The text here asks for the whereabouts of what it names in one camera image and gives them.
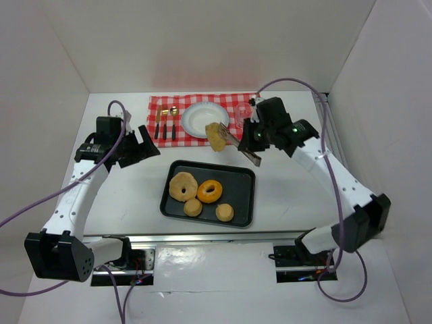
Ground metal tongs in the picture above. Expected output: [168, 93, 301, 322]
[218, 122, 262, 167]

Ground speckled bread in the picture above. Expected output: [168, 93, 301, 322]
[205, 122, 227, 152]

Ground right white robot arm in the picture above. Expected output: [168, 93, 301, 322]
[238, 97, 391, 254]

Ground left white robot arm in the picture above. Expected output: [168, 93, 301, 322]
[24, 117, 160, 282]

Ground clear drinking glass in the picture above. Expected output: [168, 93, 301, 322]
[234, 102, 253, 129]

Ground red checkered cloth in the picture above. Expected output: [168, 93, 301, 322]
[146, 92, 252, 148]

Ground plain beige bagel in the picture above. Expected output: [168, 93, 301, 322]
[169, 171, 198, 202]

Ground white paper plate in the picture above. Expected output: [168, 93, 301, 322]
[181, 101, 230, 138]

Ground small round bun left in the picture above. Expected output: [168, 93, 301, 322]
[184, 198, 203, 217]

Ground small round bun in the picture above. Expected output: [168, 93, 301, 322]
[184, 198, 203, 217]
[215, 203, 234, 222]

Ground orange glazed donut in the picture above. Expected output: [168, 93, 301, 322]
[197, 180, 223, 204]

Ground black baking tray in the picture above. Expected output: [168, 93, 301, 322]
[159, 160, 256, 228]

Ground small round bun right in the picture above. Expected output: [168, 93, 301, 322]
[215, 203, 234, 222]

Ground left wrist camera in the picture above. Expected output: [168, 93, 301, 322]
[115, 110, 132, 136]

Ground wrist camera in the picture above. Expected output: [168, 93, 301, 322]
[115, 110, 132, 136]
[249, 94, 263, 122]

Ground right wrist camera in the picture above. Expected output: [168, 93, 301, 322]
[249, 94, 263, 122]

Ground gold knife black handle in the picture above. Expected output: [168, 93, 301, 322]
[154, 106, 161, 139]

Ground gold fork black handle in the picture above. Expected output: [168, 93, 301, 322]
[162, 105, 169, 140]

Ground gold spoon black handle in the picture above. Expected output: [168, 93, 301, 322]
[169, 106, 179, 141]

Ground aluminium rail right side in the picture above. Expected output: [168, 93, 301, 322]
[312, 92, 348, 168]

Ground aluminium rail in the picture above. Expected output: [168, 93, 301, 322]
[82, 230, 313, 244]
[312, 92, 348, 168]

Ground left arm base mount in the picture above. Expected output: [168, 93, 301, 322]
[87, 235, 155, 287]

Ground aluminium rail front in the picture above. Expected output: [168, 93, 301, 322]
[82, 230, 313, 244]

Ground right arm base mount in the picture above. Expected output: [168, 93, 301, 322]
[268, 238, 338, 284]

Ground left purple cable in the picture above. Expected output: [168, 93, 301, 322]
[0, 99, 153, 324]

